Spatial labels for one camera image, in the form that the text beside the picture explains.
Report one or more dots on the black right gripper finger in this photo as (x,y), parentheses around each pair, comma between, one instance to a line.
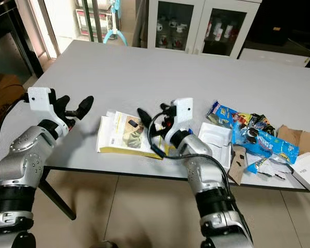
(166,108)
(145,121)

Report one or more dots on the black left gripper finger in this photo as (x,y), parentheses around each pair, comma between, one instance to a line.
(83,107)
(59,96)

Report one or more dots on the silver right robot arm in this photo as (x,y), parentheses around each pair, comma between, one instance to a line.
(201,165)

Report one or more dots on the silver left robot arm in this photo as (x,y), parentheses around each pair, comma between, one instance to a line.
(26,155)

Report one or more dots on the yellow white packet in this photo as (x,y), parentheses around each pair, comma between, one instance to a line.
(124,134)

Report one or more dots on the grey table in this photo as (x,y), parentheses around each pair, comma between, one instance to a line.
(150,72)

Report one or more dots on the brown cardboard box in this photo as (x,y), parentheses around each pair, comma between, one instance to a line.
(6,85)

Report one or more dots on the colourful blue snack packet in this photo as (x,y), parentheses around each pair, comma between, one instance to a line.
(225,114)

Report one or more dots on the white shelf with boxes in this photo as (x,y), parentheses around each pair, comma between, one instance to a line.
(88,23)

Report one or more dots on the brown cardboard piece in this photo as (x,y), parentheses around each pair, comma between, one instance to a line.
(237,165)

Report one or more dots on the black tall cabinet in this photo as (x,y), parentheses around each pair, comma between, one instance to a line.
(10,31)

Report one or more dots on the white glass door cabinet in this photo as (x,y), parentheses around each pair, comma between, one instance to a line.
(199,26)

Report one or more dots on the dark snack packet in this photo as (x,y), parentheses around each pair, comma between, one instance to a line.
(261,123)

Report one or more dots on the large blue snack packet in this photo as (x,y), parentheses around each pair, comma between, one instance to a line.
(263,142)

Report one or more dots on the white blue wrapper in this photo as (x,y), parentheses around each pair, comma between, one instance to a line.
(263,165)

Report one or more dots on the brown paper bag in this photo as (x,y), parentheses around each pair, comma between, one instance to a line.
(299,138)

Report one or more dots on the white carton box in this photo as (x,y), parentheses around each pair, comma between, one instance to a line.
(307,170)

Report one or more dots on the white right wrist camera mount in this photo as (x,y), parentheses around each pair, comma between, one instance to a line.
(183,113)

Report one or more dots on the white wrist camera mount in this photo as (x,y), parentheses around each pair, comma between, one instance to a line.
(40,99)
(183,113)

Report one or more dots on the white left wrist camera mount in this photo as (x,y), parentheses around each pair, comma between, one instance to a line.
(40,99)

